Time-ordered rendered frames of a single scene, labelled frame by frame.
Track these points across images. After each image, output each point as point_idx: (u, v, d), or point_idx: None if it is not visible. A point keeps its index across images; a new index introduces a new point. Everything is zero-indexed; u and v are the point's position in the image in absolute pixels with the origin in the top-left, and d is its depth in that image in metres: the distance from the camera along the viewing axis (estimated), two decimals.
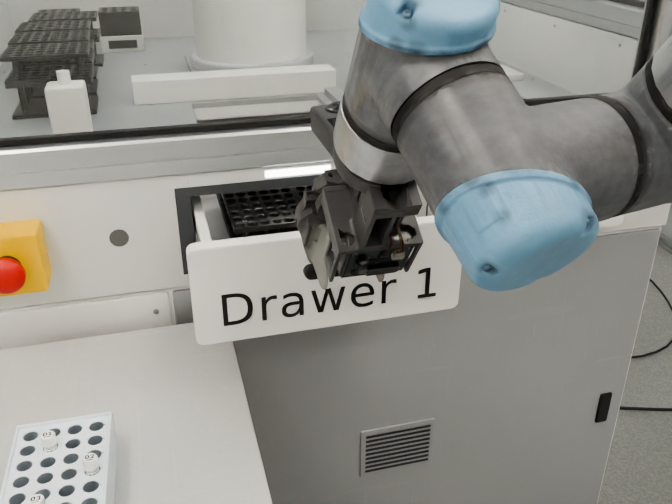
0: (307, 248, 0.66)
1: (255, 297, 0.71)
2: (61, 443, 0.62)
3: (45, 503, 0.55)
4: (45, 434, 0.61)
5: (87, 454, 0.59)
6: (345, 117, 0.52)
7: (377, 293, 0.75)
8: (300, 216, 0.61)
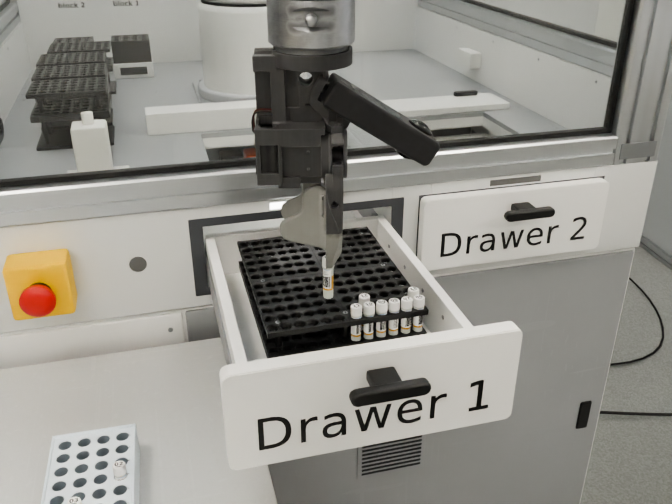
0: (324, 209, 0.71)
1: (294, 420, 0.65)
2: (92, 451, 0.71)
3: None
4: None
5: (116, 462, 0.68)
6: None
7: (425, 408, 0.68)
8: None
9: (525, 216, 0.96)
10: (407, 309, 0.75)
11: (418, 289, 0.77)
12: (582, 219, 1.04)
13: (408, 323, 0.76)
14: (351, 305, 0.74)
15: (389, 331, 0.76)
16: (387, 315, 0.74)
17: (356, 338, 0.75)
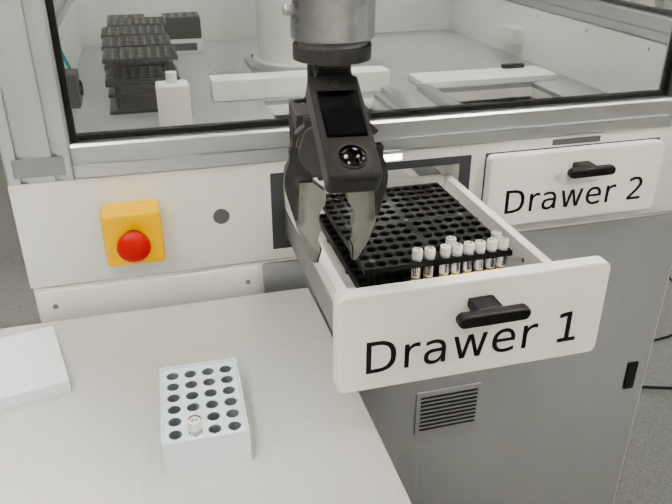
0: (370, 213, 0.70)
1: (399, 345, 0.69)
2: (199, 381, 0.75)
3: (200, 423, 0.68)
4: (429, 247, 0.78)
5: (421, 248, 0.77)
6: (363, 42, 0.60)
7: (518, 338, 0.72)
8: (383, 161, 0.67)
9: (588, 173, 1.00)
10: (492, 250, 0.79)
11: (501, 232, 0.81)
12: (638, 179, 1.08)
13: (492, 264, 0.80)
14: (441, 245, 0.78)
15: (474, 271, 0.80)
16: (474, 255, 0.78)
17: None
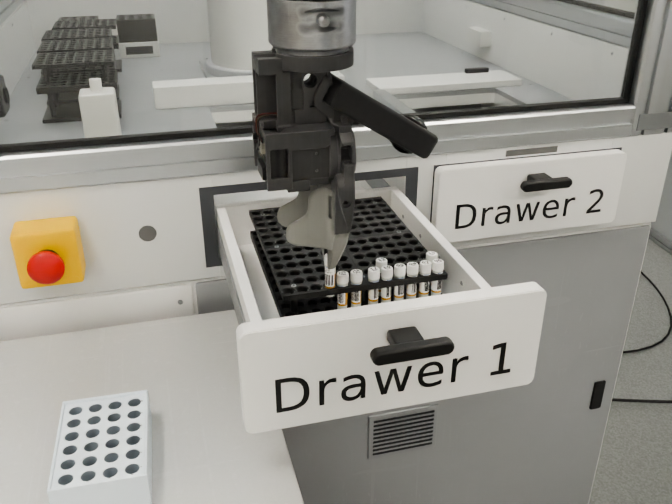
0: None
1: (312, 381, 0.63)
2: (103, 417, 0.69)
3: None
4: (356, 270, 0.72)
5: (346, 272, 0.71)
6: None
7: (446, 371, 0.66)
8: None
9: (542, 186, 0.94)
10: (425, 273, 0.73)
11: (436, 253, 0.75)
12: (599, 192, 1.02)
13: (426, 288, 0.74)
14: (369, 268, 0.72)
15: (407, 296, 0.74)
16: (405, 279, 0.72)
17: (373, 303, 0.73)
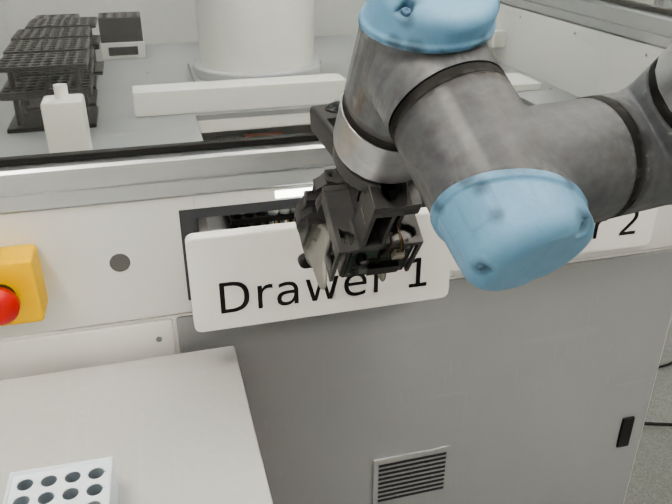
0: (306, 248, 0.66)
1: (251, 286, 0.74)
2: (58, 493, 0.57)
3: (273, 210, 0.82)
4: None
5: None
6: (345, 116, 0.52)
7: (369, 282, 0.77)
8: (300, 215, 0.61)
9: None
10: None
11: None
12: None
13: None
14: None
15: None
16: None
17: None
